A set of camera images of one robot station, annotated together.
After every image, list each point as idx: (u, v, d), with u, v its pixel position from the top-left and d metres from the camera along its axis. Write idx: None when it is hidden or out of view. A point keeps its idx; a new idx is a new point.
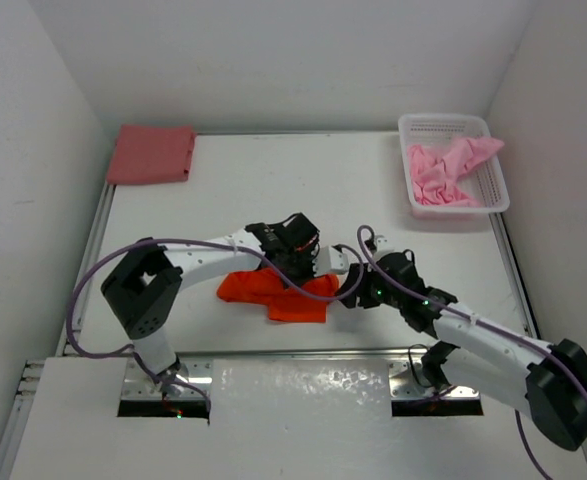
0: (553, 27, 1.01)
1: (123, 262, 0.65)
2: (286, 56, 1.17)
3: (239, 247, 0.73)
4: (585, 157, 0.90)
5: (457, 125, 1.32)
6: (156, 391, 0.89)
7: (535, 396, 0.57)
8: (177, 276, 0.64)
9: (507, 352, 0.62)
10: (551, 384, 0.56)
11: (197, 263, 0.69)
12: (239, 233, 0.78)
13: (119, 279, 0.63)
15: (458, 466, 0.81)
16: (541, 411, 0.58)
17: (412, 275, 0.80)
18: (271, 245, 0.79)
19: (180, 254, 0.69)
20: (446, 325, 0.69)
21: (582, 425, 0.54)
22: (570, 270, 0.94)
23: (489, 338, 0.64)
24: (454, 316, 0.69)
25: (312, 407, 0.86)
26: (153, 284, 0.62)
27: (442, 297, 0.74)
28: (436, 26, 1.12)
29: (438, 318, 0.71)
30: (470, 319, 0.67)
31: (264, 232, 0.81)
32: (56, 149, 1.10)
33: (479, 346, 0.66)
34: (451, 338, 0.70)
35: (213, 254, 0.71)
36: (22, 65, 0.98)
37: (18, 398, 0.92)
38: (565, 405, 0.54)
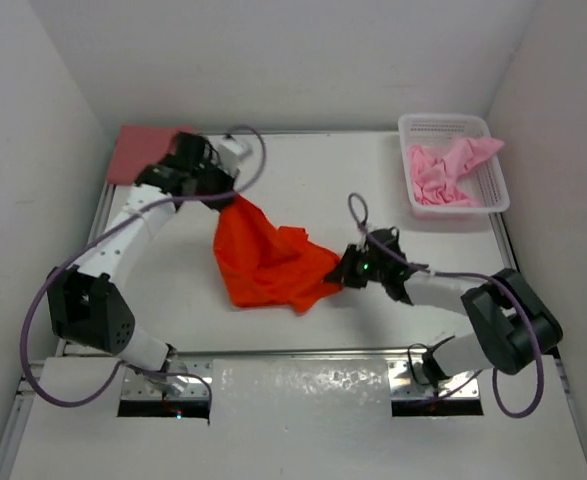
0: (553, 27, 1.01)
1: (54, 307, 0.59)
2: (285, 56, 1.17)
3: (143, 209, 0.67)
4: (584, 156, 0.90)
5: (458, 125, 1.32)
6: (155, 391, 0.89)
7: (474, 318, 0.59)
8: (108, 287, 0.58)
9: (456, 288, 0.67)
10: (485, 305, 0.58)
11: (116, 255, 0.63)
12: (130, 195, 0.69)
13: (66, 322, 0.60)
15: (459, 466, 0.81)
16: (482, 337, 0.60)
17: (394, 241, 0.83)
18: (171, 183, 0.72)
19: (94, 261, 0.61)
20: (412, 282, 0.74)
21: (517, 339, 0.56)
22: (570, 270, 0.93)
23: (442, 283, 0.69)
24: (418, 270, 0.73)
25: (313, 407, 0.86)
26: (93, 309, 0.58)
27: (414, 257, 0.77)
28: (436, 26, 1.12)
29: (407, 280, 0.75)
30: (428, 270, 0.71)
31: (155, 172, 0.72)
32: (56, 149, 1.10)
33: (437, 294, 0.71)
34: (419, 295, 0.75)
35: (122, 236, 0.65)
36: (22, 65, 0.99)
37: (18, 398, 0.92)
38: (494, 318, 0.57)
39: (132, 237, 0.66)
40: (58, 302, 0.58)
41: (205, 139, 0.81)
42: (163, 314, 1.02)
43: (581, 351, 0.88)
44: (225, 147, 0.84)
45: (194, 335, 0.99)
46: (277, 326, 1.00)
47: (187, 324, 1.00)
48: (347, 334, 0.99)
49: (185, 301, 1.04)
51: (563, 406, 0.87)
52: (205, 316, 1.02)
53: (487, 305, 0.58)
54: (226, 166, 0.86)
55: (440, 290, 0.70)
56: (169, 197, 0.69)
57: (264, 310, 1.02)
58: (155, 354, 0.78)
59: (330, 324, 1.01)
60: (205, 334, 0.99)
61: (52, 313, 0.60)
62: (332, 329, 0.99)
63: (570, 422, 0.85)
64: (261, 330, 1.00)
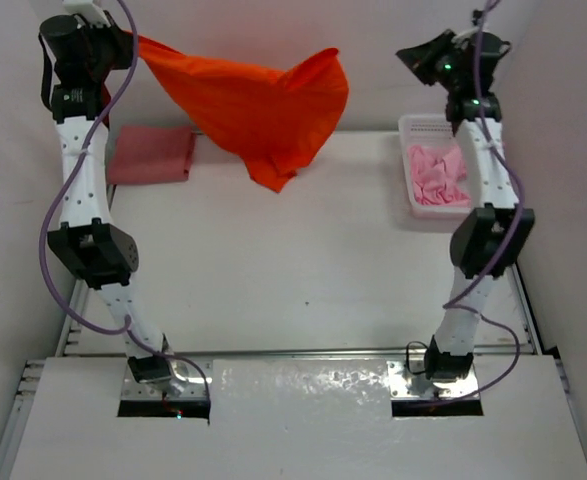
0: (553, 27, 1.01)
1: (67, 261, 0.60)
2: (286, 56, 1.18)
3: (86, 144, 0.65)
4: (584, 155, 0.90)
5: None
6: (155, 391, 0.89)
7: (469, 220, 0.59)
8: (105, 226, 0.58)
9: (483, 186, 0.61)
10: (484, 225, 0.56)
11: (90, 193, 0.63)
12: (63, 135, 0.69)
13: (86, 267, 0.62)
15: (459, 466, 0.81)
16: (460, 228, 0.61)
17: (489, 68, 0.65)
18: (91, 102, 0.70)
19: (74, 211, 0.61)
20: (467, 131, 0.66)
21: (476, 256, 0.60)
22: (570, 269, 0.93)
23: (484, 165, 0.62)
24: (479, 131, 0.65)
25: (313, 407, 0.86)
26: (103, 248, 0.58)
27: (490, 105, 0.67)
28: (435, 26, 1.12)
29: (468, 121, 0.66)
30: (490, 144, 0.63)
31: (68, 99, 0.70)
32: (56, 149, 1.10)
33: (468, 161, 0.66)
34: (462, 143, 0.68)
35: (84, 177, 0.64)
36: (22, 66, 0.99)
37: (18, 398, 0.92)
38: (479, 240, 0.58)
39: (93, 173, 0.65)
40: (69, 256, 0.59)
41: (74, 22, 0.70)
42: (164, 314, 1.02)
43: (580, 351, 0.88)
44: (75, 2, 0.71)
45: (194, 335, 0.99)
46: (277, 326, 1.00)
47: (188, 323, 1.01)
48: (347, 334, 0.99)
49: (186, 301, 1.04)
51: (563, 405, 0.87)
52: (206, 316, 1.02)
53: (485, 224, 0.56)
54: (94, 24, 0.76)
55: (473, 167, 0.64)
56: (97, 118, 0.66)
57: (264, 310, 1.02)
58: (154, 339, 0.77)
59: (330, 324, 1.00)
60: (206, 334, 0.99)
61: (69, 265, 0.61)
62: (332, 330, 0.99)
63: (570, 422, 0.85)
64: (262, 330, 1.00)
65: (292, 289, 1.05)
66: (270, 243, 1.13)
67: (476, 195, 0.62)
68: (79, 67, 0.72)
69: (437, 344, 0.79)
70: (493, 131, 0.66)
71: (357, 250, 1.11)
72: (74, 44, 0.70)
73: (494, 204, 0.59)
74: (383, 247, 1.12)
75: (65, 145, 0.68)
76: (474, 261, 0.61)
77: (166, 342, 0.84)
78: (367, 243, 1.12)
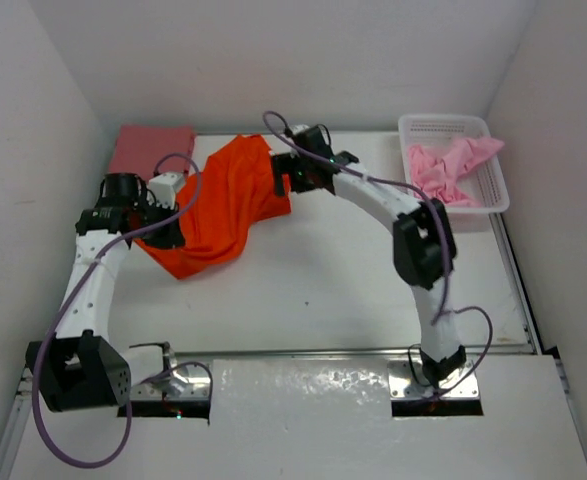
0: (552, 27, 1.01)
1: (44, 383, 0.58)
2: (286, 56, 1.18)
3: (100, 255, 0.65)
4: (584, 156, 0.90)
5: (457, 125, 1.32)
6: (155, 391, 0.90)
7: (398, 240, 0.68)
8: (96, 341, 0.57)
9: (386, 206, 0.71)
10: (411, 233, 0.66)
11: (88, 306, 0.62)
12: (80, 245, 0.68)
13: (62, 394, 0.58)
15: (459, 467, 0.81)
16: (399, 255, 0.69)
17: (318, 140, 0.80)
18: (117, 221, 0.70)
19: (67, 323, 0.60)
20: (342, 182, 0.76)
21: (429, 264, 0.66)
22: (570, 269, 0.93)
23: (375, 193, 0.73)
24: (350, 175, 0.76)
25: (312, 407, 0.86)
26: (86, 367, 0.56)
27: (343, 158, 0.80)
28: (435, 26, 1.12)
29: (336, 175, 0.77)
30: (362, 176, 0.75)
31: (96, 215, 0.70)
32: (56, 149, 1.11)
33: (363, 200, 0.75)
34: (346, 193, 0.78)
35: (88, 288, 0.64)
36: (22, 66, 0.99)
37: (18, 398, 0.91)
38: (418, 248, 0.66)
39: (98, 285, 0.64)
40: (48, 373, 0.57)
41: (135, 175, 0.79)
42: (164, 314, 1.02)
43: (581, 352, 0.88)
44: (160, 182, 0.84)
45: (195, 334, 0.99)
46: (277, 326, 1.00)
47: (188, 324, 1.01)
48: (346, 334, 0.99)
49: (186, 301, 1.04)
51: (563, 406, 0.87)
52: (206, 316, 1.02)
53: (412, 230, 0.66)
54: (162, 202, 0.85)
55: (369, 199, 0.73)
56: (119, 236, 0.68)
57: (265, 309, 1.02)
58: (151, 358, 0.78)
59: (329, 323, 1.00)
60: (206, 333, 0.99)
61: (45, 390, 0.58)
62: (332, 330, 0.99)
63: (569, 422, 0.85)
64: (262, 330, 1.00)
65: (292, 289, 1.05)
66: (270, 243, 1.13)
67: (385, 216, 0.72)
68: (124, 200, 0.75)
69: (431, 354, 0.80)
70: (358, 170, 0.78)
71: (357, 251, 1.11)
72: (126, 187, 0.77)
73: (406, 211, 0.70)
74: (383, 248, 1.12)
75: (78, 255, 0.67)
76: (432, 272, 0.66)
77: (164, 342, 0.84)
78: (366, 243, 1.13)
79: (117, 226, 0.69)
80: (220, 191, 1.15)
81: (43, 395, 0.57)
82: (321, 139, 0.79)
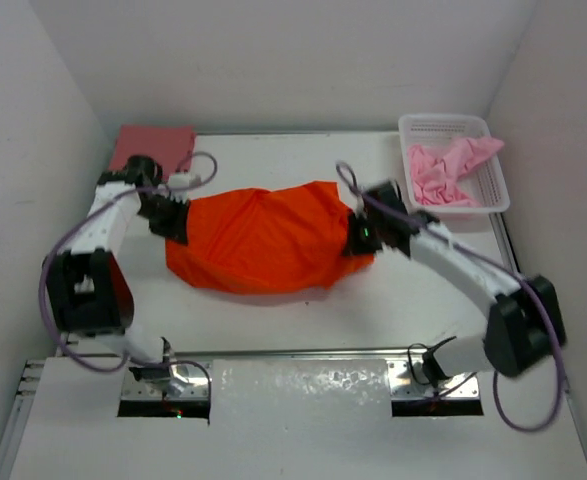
0: (553, 27, 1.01)
1: (53, 295, 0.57)
2: (286, 56, 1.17)
3: (116, 197, 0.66)
4: (584, 156, 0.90)
5: (457, 125, 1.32)
6: (155, 391, 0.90)
7: (496, 326, 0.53)
8: (106, 255, 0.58)
9: (478, 281, 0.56)
10: (512, 315, 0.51)
11: (102, 233, 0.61)
12: (97, 191, 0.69)
13: (70, 310, 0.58)
15: (458, 465, 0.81)
16: (500, 344, 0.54)
17: (395, 199, 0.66)
18: (136, 178, 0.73)
19: (80, 242, 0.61)
20: (423, 245, 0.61)
21: (534, 356, 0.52)
22: (571, 269, 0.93)
23: (465, 264, 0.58)
24: (433, 238, 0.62)
25: (312, 407, 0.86)
26: (96, 282, 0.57)
27: (421, 215, 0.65)
28: (435, 26, 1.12)
29: (414, 236, 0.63)
30: (449, 242, 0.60)
31: (115, 175, 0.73)
32: (56, 149, 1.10)
33: (453, 273, 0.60)
34: (424, 260, 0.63)
35: (103, 220, 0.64)
36: (22, 65, 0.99)
37: (18, 398, 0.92)
38: (523, 335, 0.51)
39: (113, 218, 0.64)
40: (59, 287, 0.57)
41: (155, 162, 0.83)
42: (164, 314, 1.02)
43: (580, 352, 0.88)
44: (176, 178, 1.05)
45: (195, 334, 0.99)
46: (277, 326, 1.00)
47: (189, 324, 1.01)
48: (346, 334, 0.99)
49: (186, 301, 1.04)
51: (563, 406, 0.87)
52: (206, 316, 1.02)
53: (516, 317, 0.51)
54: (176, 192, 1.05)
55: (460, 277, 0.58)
56: (134, 188, 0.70)
57: (266, 310, 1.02)
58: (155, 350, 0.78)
59: (330, 324, 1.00)
60: (206, 333, 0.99)
61: (53, 304, 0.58)
62: (332, 330, 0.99)
63: (570, 422, 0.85)
64: (262, 329, 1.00)
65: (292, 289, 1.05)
66: None
67: (477, 295, 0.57)
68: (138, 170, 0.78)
69: (435, 352, 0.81)
70: (442, 231, 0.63)
71: None
72: None
73: (504, 292, 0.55)
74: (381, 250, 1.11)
75: (95, 198, 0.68)
76: (528, 361, 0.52)
77: (166, 343, 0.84)
78: None
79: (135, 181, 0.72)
80: (255, 230, 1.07)
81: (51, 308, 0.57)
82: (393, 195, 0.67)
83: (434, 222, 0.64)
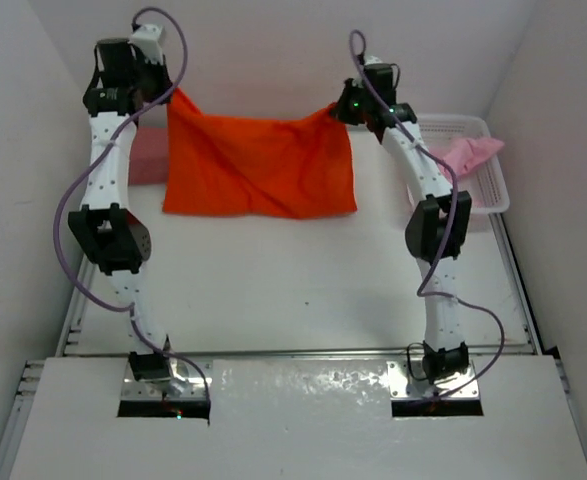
0: (553, 27, 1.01)
1: (81, 243, 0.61)
2: (286, 56, 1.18)
3: (114, 136, 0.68)
4: (584, 155, 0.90)
5: (457, 125, 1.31)
6: (155, 391, 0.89)
7: (417, 213, 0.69)
8: (123, 211, 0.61)
9: (421, 180, 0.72)
10: (431, 214, 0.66)
11: (110, 183, 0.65)
12: (94, 127, 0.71)
13: (100, 252, 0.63)
15: (458, 466, 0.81)
16: (413, 226, 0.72)
17: (387, 82, 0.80)
18: (125, 102, 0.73)
19: (96, 197, 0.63)
20: (392, 136, 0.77)
21: (431, 245, 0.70)
22: (571, 268, 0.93)
23: (417, 164, 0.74)
24: (402, 134, 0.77)
25: (312, 407, 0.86)
26: (116, 229, 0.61)
27: (403, 111, 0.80)
28: (434, 26, 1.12)
29: (390, 128, 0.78)
30: (413, 141, 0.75)
31: (103, 97, 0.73)
32: (56, 149, 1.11)
33: (404, 166, 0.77)
34: (392, 150, 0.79)
35: (108, 166, 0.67)
36: (22, 66, 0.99)
37: (18, 398, 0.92)
38: (430, 229, 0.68)
39: (117, 165, 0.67)
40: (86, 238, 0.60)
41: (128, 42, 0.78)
42: (164, 313, 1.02)
43: (581, 352, 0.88)
44: (142, 36, 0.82)
45: (195, 334, 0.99)
46: (277, 326, 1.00)
47: (188, 323, 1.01)
48: (346, 334, 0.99)
49: (186, 301, 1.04)
51: (563, 406, 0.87)
52: (206, 316, 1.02)
53: (431, 216, 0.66)
54: (151, 59, 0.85)
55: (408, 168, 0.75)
56: (129, 117, 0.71)
57: (266, 310, 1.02)
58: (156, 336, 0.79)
59: (330, 324, 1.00)
60: (206, 333, 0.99)
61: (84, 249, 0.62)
62: (332, 330, 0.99)
63: (570, 422, 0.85)
64: (262, 330, 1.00)
65: (293, 289, 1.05)
66: (270, 244, 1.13)
67: (416, 187, 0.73)
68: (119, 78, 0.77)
69: (433, 349, 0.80)
70: (411, 131, 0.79)
71: (357, 250, 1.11)
72: (120, 54, 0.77)
73: (434, 195, 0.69)
74: (381, 250, 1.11)
75: (92, 132, 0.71)
76: (432, 247, 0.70)
77: (166, 342, 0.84)
78: (366, 243, 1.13)
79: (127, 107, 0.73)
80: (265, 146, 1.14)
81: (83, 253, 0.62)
82: (390, 79, 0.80)
83: (403, 119, 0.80)
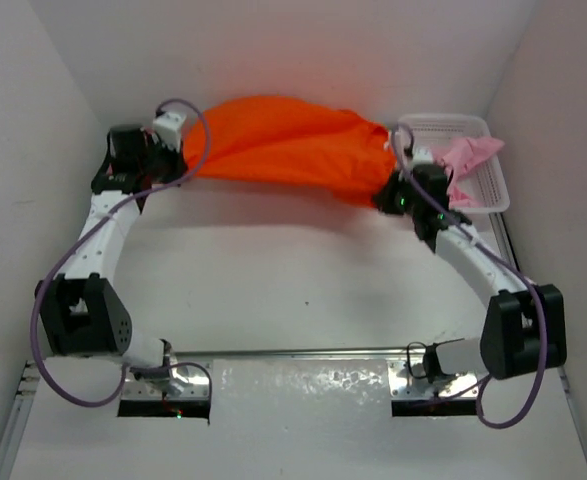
0: (553, 27, 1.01)
1: (48, 323, 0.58)
2: (286, 57, 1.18)
3: (112, 211, 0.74)
4: (585, 156, 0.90)
5: (457, 125, 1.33)
6: (155, 391, 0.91)
7: (493, 319, 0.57)
8: (101, 282, 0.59)
9: (489, 277, 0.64)
10: (512, 312, 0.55)
11: (97, 253, 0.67)
12: (94, 203, 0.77)
13: (65, 337, 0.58)
15: (458, 466, 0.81)
16: (490, 336, 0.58)
17: (441, 187, 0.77)
18: (130, 184, 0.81)
19: (78, 265, 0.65)
20: (448, 239, 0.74)
21: (521, 360, 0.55)
22: (571, 269, 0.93)
23: (481, 261, 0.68)
24: (459, 236, 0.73)
25: (313, 407, 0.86)
26: (92, 307, 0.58)
27: (455, 213, 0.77)
28: (435, 26, 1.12)
29: (444, 232, 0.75)
30: (471, 239, 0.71)
31: (111, 180, 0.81)
32: (56, 149, 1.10)
33: (466, 266, 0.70)
34: (450, 255, 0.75)
35: (99, 237, 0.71)
36: (21, 65, 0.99)
37: (18, 398, 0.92)
38: (516, 336, 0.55)
39: (108, 236, 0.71)
40: (54, 313, 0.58)
41: (138, 130, 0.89)
42: (164, 314, 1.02)
43: (581, 352, 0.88)
44: (162, 125, 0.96)
45: (195, 334, 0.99)
46: (276, 326, 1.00)
47: (188, 323, 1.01)
48: (346, 334, 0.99)
49: (186, 300, 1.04)
51: (563, 405, 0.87)
52: (206, 316, 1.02)
53: (513, 314, 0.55)
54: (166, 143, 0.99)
55: (470, 263, 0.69)
56: (130, 196, 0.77)
57: (265, 310, 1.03)
58: (154, 353, 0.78)
59: (330, 324, 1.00)
60: (205, 333, 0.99)
61: (48, 331, 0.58)
62: (331, 330, 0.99)
63: (570, 423, 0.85)
64: (261, 330, 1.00)
65: (292, 289, 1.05)
66: (270, 244, 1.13)
67: (487, 290, 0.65)
68: (133, 162, 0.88)
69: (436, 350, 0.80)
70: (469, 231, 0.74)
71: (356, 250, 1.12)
72: (135, 142, 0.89)
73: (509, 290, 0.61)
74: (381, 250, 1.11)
75: (93, 208, 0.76)
76: (519, 359, 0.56)
77: (166, 343, 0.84)
78: (367, 243, 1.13)
79: (130, 188, 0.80)
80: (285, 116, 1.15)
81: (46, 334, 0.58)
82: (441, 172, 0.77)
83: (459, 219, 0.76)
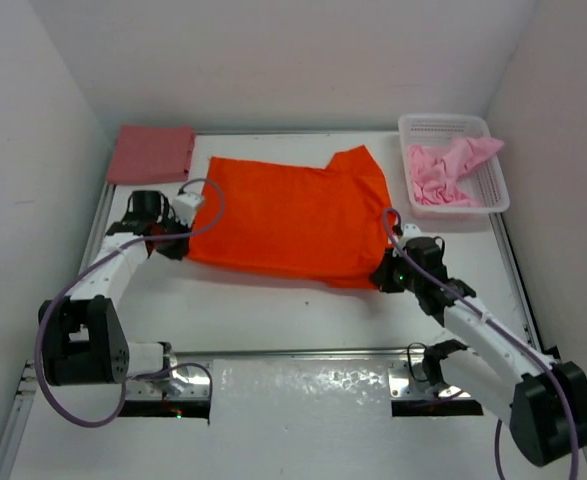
0: (553, 27, 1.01)
1: (47, 347, 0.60)
2: (286, 57, 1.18)
3: (123, 246, 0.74)
4: (584, 158, 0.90)
5: (458, 125, 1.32)
6: (155, 391, 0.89)
7: (520, 405, 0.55)
8: (104, 302, 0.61)
9: (507, 358, 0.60)
10: (540, 398, 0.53)
11: (104, 280, 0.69)
12: (106, 241, 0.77)
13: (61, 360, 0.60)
15: (458, 466, 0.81)
16: (522, 424, 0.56)
17: (435, 260, 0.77)
18: (142, 227, 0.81)
19: (83, 288, 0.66)
20: (456, 314, 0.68)
21: (557, 445, 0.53)
22: (570, 270, 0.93)
23: (494, 340, 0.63)
24: (467, 310, 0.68)
25: (312, 407, 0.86)
26: (93, 326, 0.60)
27: (459, 286, 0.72)
28: (435, 26, 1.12)
29: (450, 307, 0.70)
30: (482, 315, 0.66)
31: (125, 225, 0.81)
32: (56, 148, 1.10)
33: (478, 343, 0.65)
34: (460, 332, 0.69)
35: (106, 268, 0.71)
36: (21, 65, 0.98)
37: (18, 398, 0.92)
38: (547, 425, 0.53)
39: (115, 267, 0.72)
40: (55, 335, 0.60)
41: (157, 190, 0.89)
42: (164, 314, 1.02)
43: (580, 352, 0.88)
44: (181, 201, 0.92)
45: (194, 334, 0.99)
46: (276, 326, 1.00)
47: (188, 323, 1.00)
48: (346, 334, 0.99)
49: (186, 301, 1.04)
51: None
52: (206, 316, 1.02)
53: (541, 401, 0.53)
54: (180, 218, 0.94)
55: (482, 342, 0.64)
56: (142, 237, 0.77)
57: (265, 310, 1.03)
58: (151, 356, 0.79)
59: (330, 325, 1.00)
60: (205, 333, 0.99)
61: (45, 355, 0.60)
62: (331, 330, 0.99)
63: None
64: (261, 330, 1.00)
65: (292, 289, 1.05)
66: None
67: (506, 372, 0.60)
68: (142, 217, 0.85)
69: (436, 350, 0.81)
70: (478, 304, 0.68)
71: None
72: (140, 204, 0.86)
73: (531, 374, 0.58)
74: None
75: (104, 245, 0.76)
76: (552, 443, 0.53)
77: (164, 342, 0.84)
78: None
79: (143, 230, 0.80)
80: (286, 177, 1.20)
81: (42, 357, 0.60)
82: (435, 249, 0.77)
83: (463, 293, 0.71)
